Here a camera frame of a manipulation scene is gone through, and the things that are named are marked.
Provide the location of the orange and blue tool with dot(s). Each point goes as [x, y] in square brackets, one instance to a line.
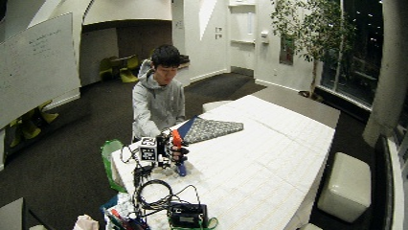
[175, 138]

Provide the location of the white marker cube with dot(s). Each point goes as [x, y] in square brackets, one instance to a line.
[147, 150]

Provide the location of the grey speckled cloth blue edge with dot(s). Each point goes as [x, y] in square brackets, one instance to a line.
[213, 128]

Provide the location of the the person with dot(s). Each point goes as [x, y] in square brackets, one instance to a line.
[157, 102]

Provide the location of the green bag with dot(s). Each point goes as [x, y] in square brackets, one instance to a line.
[109, 159]

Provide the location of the white table cover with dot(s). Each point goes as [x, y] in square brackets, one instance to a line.
[263, 159]

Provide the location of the black electronic box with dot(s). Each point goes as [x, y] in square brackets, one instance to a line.
[186, 215]

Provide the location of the green chair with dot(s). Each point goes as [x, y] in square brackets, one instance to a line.
[129, 74]
[32, 126]
[106, 67]

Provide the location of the pink cloth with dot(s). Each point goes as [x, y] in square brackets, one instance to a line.
[85, 223]

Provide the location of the white door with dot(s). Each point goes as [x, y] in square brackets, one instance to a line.
[243, 38]

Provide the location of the white ottoman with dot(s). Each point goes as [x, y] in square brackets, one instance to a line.
[344, 187]

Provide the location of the whiteboard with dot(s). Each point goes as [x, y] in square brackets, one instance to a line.
[36, 70]

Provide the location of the indoor tree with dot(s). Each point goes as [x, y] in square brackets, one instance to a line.
[312, 28]

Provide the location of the dark window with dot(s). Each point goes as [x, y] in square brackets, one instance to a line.
[359, 54]

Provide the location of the wall switch panel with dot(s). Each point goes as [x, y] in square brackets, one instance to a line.
[218, 32]

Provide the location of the dark wall picture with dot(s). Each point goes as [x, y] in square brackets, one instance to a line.
[287, 51]

